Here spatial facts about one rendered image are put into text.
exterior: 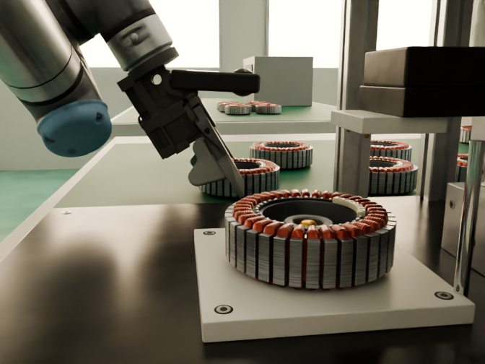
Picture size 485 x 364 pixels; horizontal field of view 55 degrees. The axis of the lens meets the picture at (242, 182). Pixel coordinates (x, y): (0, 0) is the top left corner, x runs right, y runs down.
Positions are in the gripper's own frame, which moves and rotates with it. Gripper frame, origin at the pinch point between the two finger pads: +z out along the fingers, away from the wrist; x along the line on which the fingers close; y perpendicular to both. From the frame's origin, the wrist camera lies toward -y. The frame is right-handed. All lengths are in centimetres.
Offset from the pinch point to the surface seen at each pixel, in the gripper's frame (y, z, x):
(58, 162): 165, -16, -408
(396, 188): -17.1, 9.8, 5.6
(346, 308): -3.0, -0.6, 40.2
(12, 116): 176, -75, -406
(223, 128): 0, 4, -100
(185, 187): 7.4, -2.9, -2.3
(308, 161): -10.9, 6.2, -14.5
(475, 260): -12.7, 5.5, 33.3
